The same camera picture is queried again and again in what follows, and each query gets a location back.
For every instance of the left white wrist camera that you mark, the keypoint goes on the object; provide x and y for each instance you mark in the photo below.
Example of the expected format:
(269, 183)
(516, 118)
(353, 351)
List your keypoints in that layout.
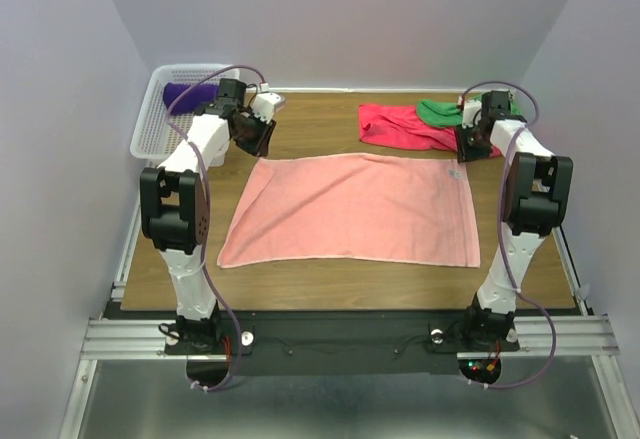
(265, 105)

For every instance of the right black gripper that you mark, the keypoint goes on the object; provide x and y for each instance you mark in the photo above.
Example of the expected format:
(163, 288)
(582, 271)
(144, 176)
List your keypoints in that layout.
(464, 152)

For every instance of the pink towel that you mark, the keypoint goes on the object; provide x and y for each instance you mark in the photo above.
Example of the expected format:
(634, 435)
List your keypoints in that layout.
(358, 206)

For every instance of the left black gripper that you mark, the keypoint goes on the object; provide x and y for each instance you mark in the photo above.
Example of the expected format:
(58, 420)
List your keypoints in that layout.
(251, 147)

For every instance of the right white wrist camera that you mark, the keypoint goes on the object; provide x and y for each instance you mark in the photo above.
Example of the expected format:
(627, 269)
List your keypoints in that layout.
(471, 111)

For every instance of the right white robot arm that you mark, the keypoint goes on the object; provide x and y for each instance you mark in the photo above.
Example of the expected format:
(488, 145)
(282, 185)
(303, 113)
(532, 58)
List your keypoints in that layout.
(533, 199)

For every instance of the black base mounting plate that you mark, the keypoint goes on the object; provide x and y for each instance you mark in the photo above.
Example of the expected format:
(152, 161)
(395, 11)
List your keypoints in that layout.
(333, 343)

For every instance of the rolled purple towel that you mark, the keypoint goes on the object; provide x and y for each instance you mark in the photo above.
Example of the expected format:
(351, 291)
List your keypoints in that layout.
(181, 99)

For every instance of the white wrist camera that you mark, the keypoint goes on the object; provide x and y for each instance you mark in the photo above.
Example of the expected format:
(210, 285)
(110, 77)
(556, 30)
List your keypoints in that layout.
(265, 105)
(471, 111)

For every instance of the aluminium frame rail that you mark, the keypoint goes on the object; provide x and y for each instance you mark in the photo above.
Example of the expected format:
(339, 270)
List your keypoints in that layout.
(107, 339)

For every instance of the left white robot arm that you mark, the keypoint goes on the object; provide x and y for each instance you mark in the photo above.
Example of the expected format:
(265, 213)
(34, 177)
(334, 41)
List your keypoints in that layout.
(175, 203)

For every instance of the green towel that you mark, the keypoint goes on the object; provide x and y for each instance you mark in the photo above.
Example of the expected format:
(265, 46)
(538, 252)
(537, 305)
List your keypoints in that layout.
(442, 114)

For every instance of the red towel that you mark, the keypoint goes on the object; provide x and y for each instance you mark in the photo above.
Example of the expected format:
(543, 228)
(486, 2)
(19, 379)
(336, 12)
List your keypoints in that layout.
(399, 127)

